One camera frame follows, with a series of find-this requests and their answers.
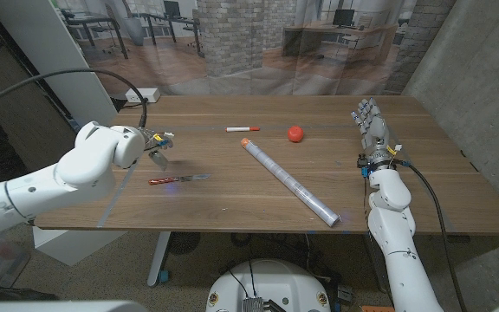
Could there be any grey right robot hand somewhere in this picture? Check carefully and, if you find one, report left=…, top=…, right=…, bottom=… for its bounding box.
left=350, top=97, right=396, bottom=168

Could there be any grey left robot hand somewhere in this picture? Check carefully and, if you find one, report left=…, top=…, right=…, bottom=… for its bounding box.
left=139, top=127, right=175, bottom=172

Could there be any red-handled kitchen knife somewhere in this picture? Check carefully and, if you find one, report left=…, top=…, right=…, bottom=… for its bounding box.
left=147, top=173, right=212, bottom=186

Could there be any plastic wrap roll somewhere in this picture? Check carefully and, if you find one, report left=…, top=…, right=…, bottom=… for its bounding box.
left=240, top=137, right=342, bottom=228

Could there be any white power strip box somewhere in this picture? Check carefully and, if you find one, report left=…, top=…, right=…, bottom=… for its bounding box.
left=125, top=88, right=161, bottom=104

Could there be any red ball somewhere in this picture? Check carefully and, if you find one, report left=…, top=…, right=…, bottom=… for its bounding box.
left=287, top=125, right=305, bottom=144

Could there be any white table leg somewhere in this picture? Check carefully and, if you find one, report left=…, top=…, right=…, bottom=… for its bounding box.
left=146, top=231, right=172, bottom=288

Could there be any printed office backdrop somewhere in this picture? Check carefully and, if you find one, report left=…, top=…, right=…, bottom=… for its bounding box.
left=54, top=0, right=457, bottom=97

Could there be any white upright panel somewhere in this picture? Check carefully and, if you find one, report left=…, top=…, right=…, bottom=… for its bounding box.
left=0, top=0, right=119, bottom=135

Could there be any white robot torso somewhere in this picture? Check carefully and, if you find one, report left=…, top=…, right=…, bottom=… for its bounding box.
left=205, top=258, right=332, bottom=312

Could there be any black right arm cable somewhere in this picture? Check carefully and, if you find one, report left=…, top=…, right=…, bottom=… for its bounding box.
left=399, top=159, right=470, bottom=312

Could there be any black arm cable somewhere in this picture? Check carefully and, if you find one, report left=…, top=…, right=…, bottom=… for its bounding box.
left=399, top=159, right=470, bottom=312
left=0, top=68, right=148, bottom=129

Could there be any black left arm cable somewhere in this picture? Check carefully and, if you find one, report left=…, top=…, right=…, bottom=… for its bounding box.
left=0, top=68, right=148, bottom=129

